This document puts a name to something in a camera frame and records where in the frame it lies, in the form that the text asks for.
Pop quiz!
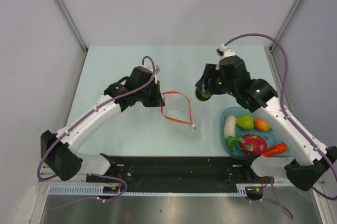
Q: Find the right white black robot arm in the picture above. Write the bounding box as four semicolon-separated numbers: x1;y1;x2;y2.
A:
195;55;336;191

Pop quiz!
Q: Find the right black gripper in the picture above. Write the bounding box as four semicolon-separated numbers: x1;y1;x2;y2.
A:
196;63;237;97

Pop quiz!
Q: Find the red fake pepper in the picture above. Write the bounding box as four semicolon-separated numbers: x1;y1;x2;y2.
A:
225;134;267;156

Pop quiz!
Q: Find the dark fake eggplant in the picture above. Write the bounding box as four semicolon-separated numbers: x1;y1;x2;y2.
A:
195;89;212;101

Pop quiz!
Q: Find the white slotted cable duct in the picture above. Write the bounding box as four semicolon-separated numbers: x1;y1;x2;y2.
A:
49;183;248;196

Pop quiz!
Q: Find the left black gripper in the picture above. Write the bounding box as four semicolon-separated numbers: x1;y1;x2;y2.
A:
136;80;164;107

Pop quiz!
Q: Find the green fake pear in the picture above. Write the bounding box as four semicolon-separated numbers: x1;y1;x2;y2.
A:
236;115;254;130

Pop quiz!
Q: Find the white fake daikon radish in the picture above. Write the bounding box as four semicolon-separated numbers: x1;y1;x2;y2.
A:
224;115;236;139

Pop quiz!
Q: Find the purple cable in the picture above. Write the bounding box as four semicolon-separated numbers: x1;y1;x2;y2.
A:
36;56;156;210
225;33;337;219

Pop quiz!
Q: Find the clear orange zip top bag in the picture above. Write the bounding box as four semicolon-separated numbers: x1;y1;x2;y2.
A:
161;90;202;141

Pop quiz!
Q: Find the orange green fake mango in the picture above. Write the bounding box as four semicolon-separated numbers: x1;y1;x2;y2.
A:
254;118;271;131

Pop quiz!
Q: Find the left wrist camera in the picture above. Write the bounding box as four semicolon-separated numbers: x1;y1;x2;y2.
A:
154;65;160;75

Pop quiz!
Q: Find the orange fake carrot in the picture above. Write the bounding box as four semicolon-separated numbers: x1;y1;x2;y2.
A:
262;143;288;157

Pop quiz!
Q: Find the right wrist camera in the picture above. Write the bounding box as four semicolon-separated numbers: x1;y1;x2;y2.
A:
216;46;236;58

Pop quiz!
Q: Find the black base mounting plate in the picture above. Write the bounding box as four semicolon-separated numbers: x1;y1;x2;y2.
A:
86;156;271;194

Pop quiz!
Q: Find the teal plastic container lid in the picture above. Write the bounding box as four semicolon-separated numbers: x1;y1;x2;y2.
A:
220;107;292;160

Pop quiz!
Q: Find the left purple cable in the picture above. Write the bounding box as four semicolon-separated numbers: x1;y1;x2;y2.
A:
36;56;156;210

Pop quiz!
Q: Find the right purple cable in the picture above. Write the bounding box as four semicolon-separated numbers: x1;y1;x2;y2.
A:
225;33;337;219

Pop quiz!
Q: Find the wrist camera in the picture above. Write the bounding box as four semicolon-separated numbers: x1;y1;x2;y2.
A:
216;46;236;58
154;65;160;75

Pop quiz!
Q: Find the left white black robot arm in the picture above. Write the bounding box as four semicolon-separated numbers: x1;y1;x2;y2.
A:
41;65;165;182

